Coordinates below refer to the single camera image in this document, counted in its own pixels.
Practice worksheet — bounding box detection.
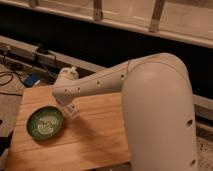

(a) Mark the white plastic bottle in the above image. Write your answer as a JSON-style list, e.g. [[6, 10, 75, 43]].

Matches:
[[64, 104, 78, 119]]

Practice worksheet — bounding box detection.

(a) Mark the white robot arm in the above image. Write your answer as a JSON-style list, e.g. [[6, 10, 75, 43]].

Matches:
[[52, 53, 198, 171]]

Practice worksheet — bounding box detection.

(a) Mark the green ceramic bowl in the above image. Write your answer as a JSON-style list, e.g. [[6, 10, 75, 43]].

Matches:
[[26, 106, 64, 140]]

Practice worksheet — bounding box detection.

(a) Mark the wooden table board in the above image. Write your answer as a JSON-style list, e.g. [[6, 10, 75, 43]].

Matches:
[[6, 86, 129, 171]]

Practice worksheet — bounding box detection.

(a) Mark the blue box on floor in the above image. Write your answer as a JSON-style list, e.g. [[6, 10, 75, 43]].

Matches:
[[23, 74, 40, 87]]

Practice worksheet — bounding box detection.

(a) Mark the black cable on floor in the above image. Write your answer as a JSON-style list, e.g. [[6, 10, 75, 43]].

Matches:
[[0, 71, 24, 97]]

